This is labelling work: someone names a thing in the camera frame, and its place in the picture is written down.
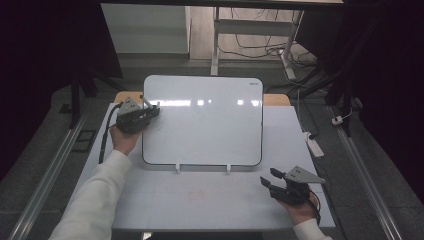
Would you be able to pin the small white plug adapter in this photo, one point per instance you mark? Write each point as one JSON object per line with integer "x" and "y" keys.
{"x": 337, "y": 120}

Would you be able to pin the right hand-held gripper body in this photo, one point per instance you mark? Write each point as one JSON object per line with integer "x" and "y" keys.
{"x": 295, "y": 191}

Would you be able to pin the black metal stand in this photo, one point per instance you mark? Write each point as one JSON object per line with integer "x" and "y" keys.
{"x": 76, "y": 100}
{"x": 343, "y": 93}

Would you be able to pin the person's left hand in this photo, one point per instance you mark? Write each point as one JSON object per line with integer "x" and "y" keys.
{"x": 124, "y": 141}

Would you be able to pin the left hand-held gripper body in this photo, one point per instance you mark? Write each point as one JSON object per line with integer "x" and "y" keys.
{"x": 131, "y": 120}

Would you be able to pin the white metal desk frame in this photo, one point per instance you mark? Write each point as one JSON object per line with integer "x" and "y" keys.
{"x": 253, "y": 27}

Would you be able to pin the wooden table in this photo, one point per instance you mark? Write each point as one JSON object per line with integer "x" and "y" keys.
{"x": 276, "y": 99}

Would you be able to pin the white cabinet panel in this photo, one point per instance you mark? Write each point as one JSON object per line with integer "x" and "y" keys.
{"x": 143, "y": 30}

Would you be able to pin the white power strip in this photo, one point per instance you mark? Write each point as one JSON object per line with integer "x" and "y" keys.
{"x": 313, "y": 145}

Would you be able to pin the white whiteboard with black rim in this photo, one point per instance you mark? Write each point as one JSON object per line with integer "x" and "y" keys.
{"x": 203, "y": 133}

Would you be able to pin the white whiteboard stand clip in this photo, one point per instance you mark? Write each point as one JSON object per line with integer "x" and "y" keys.
{"x": 228, "y": 167}
{"x": 177, "y": 167}

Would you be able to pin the aluminium floor rail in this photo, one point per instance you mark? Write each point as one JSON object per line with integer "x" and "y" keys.
{"x": 366, "y": 180}
{"x": 46, "y": 180}

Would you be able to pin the person's right hand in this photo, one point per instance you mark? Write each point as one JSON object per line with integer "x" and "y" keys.
{"x": 301, "y": 211}

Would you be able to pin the black rectangular floor frame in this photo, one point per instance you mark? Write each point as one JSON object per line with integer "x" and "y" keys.
{"x": 85, "y": 140}

